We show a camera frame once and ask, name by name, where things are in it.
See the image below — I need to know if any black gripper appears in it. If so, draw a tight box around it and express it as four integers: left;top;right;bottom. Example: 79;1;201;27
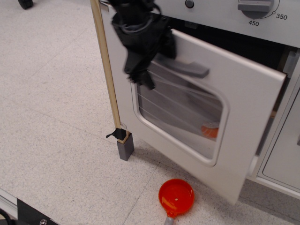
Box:
112;13;176;90

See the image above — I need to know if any grey oven door handle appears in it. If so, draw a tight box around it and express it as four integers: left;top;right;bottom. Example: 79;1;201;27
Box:
153;54;210;79

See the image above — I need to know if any white toy oven door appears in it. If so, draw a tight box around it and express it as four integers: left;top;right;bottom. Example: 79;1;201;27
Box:
101;7;285;204

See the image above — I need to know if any black tape strip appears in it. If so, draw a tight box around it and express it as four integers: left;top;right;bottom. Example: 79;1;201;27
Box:
106;128;127;141

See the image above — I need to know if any white toy kitchen cabinet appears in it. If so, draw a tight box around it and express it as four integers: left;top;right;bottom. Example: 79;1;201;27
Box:
99;0;300;198

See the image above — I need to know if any toy salmon sushi piece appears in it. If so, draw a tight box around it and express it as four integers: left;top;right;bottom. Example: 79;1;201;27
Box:
201;122;219;138

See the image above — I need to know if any grey temperature knob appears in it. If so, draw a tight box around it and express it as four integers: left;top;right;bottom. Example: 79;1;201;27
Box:
238;0;274;19

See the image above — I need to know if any orange toy frying pan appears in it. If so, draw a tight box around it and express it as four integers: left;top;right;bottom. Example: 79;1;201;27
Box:
158;179;195;225

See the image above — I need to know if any black caster wheel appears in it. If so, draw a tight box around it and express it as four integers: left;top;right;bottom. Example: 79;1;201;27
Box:
18;0;33;10

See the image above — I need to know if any white cabinet drawer door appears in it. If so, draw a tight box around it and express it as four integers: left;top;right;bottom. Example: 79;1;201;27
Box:
257;76;300;195

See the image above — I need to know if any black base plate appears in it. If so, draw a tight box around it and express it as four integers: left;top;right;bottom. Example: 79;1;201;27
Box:
17;198;58;225

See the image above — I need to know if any aluminium frame rail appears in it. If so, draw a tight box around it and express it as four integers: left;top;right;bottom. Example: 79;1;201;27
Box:
0;188;18;219

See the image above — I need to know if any black cable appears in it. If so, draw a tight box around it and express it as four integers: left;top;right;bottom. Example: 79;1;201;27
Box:
0;208;15;225

